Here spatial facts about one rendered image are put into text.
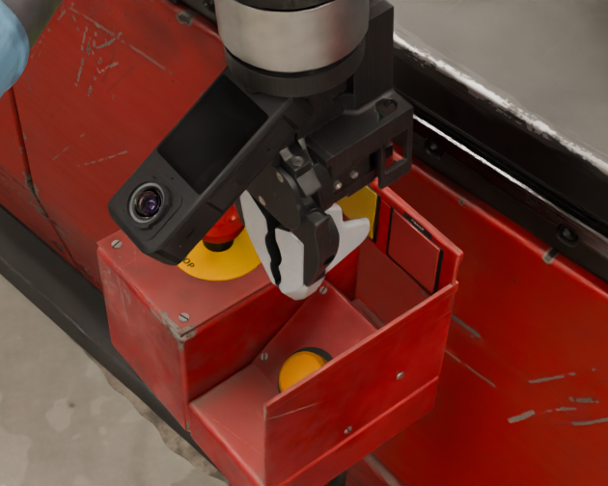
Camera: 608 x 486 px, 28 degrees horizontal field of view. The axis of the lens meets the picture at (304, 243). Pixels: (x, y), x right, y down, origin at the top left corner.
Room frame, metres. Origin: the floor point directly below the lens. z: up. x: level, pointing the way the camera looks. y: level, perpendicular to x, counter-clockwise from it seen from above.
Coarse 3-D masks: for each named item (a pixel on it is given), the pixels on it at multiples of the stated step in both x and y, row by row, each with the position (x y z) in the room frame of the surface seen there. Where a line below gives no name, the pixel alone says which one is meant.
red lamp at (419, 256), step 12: (396, 216) 0.55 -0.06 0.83; (396, 228) 0.55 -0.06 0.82; (408, 228) 0.54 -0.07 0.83; (396, 240) 0.54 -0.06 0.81; (408, 240) 0.54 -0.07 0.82; (420, 240) 0.53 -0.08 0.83; (396, 252) 0.54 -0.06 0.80; (408, 252) 0.53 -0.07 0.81; (420, 252) 0.53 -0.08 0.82; (432, 252) 0.52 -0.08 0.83; (408, 264) 0.53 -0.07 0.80; (420, 264) 0.53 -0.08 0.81; (432, 264) 0.52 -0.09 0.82; (420, 276) 0.52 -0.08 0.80; (432, 276) 0.52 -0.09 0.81; (432, 288) 0.52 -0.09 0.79
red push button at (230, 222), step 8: (232, 208) 0.57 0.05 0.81; (224, 216) 0.56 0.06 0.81; (232, 216) 0.56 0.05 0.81; (216, 224) 0.55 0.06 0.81; (224, 224) 0.55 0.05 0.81; (232, 224) 0.55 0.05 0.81; (240, 224) 0.56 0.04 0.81; (208, 232) 0.55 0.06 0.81; (216, 232) 0.55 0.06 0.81; (224, 232) 0.55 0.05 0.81; (232, 232) 0.55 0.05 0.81; (208, 240) 0.54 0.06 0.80; (216, 240) 0.54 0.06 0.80; (224, 240) 0.54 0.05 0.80; (232, 240) 0.56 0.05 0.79; (208, 248) 0.55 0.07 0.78; (216, 248) 0.55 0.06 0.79; (224, 248) 0.55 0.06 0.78
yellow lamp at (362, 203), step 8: (360, 192) 0.57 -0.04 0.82; (368, 192) 0.57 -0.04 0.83; (344, 200) 0.59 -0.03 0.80; (352, 200) 0.58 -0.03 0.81; (360, 200) 0.57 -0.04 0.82; (368, 200) 0.57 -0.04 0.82; (344, 208) 0.59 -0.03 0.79; (352, 208) 0.58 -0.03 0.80; (360, 208) 0.57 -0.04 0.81; (368, 208) 0.57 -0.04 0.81; (352, 216) 0.58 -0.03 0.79; (360, 216) 0.57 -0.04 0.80; (368, 216) 0.57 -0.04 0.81
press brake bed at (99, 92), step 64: (64, 0) 0.96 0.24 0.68; (128, 0) 0.88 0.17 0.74; (192, 0) 0.83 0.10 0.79; (64, 64) 0.97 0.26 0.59; (128, 64) 0.89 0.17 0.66; (192, 64) 0.83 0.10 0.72; (0, 128) 1.08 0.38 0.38; (64, 128) 0.98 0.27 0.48; (128, 128) 0.90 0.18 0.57; (448, 128) 0.65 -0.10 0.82; (0, 192) 1.18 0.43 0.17; (64, 192) 1.00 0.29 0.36; (448, 192) 0.63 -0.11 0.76; (512, 192) 0.60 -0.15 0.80; (0, 256) 1.16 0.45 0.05; (64, 256) 1.11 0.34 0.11; (384, 256) 0.67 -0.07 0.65; (512, 256) 0.59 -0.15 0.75; (576, 256) 0.56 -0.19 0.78; (64, 320) 1.06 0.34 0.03; (384, 320) 0.66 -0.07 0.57; (512, 320) 0.58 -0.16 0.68; (576, 320) 0.55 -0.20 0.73; (128, 384) 0.96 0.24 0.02; (448, 384) 0.61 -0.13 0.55; (512, 384) 0.57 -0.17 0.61; (576, 384) 0.54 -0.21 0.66; (384, 448) 0.65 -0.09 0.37; (448, 448) 0.60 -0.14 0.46; (512, 448) 0.56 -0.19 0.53; (576, 448) 0.52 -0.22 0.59
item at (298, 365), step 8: (304, 352) 0.50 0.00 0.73; (312, 352) 0.50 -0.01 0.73; (288, 360) 0.50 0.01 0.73; (296, 360) 0.50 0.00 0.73; (304, 360) 0.50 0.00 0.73; (312, 360) 0.50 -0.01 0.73; (320, 360) 0.50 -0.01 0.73; (288, 368) 0.49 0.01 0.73; (296, 368) 0.49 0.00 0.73; (304, 368) 0.49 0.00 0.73; (312, 368) 0.49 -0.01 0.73; (280, 376) 0.49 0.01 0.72; (288, 376) 0.49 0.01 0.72; (296, 376) 0.49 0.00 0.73; (304, 376) 0.49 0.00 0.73; (280, 384) 0.49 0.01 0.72; (288, 384) 0.48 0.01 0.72
